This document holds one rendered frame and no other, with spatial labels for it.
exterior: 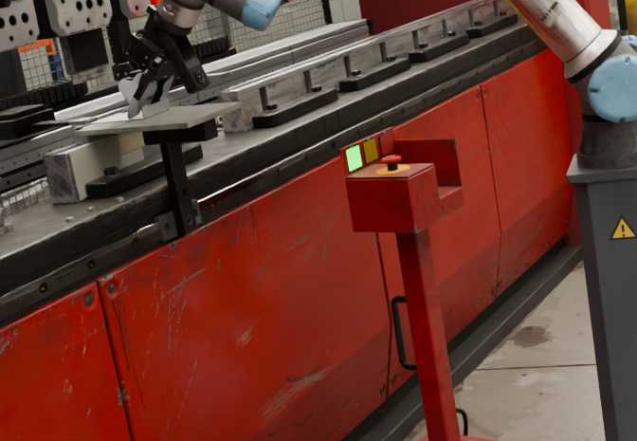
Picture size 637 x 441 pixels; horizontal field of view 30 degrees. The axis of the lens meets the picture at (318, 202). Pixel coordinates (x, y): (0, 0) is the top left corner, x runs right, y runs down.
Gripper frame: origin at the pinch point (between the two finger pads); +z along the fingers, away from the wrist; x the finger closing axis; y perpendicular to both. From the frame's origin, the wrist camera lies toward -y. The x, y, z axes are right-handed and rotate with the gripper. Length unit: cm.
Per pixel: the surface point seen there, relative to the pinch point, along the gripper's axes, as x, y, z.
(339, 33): -134, 23, 25
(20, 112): 3.3, 23.5, 16.8
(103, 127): 9.0, 1.6, 2.4
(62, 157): 15.5, 3.3, 8.9
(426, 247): -43, -51, 10
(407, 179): -32, -42, -5
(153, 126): 10.5, -8.3, -5.8
